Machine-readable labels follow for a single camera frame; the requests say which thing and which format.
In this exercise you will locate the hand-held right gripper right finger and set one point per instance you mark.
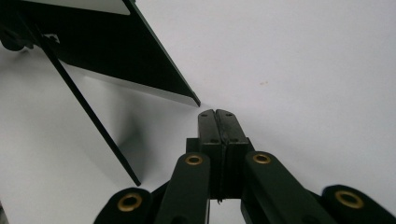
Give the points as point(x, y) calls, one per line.
point(233, 137)

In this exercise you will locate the white paper sheet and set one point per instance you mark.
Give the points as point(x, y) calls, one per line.
point(295, 62)

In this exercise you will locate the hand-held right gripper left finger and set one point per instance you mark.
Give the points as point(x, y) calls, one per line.
point(209, 137)

